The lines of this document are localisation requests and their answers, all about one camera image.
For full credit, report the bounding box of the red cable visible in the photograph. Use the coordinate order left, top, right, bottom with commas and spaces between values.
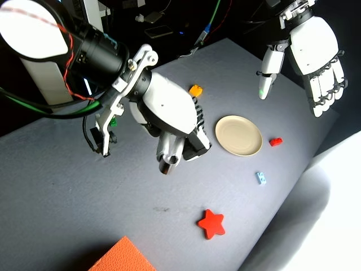
211, 0, 234, 34

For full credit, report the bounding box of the orange toy block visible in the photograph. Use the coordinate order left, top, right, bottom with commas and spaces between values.
188, 84, 204, 98

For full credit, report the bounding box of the orange textured box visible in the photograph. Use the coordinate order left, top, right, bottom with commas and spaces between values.
87, 236, 157, 271

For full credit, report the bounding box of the red star block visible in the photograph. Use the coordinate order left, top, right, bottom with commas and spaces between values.
197, 208, 226, 241

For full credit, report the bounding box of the white thin cable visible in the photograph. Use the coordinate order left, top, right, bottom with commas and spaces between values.
179, 46, 201, 59

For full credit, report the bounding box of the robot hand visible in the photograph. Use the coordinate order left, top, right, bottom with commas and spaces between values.
255, 15, 349, 118
128, 72, 213, 162

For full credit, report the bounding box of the blue cable adapter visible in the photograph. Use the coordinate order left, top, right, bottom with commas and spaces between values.
194, 24, 212, 47

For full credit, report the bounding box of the green cable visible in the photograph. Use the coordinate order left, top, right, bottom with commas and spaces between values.
208, 0, 222, 28

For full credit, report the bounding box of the beige round plate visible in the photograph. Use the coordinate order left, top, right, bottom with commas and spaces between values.
215, 115, 263, 157

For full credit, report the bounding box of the gold smartphone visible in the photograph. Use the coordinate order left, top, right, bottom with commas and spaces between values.
143, 11, 165, 24

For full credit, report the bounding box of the grey table cloth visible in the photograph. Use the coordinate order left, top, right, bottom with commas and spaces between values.
0, 38, 341, 271

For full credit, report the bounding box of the white backdrop cloth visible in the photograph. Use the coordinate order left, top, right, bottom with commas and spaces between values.
238, 135, 361, 271

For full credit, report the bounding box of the black smartphone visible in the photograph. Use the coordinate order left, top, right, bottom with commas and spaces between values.
144, 25, 174, 40

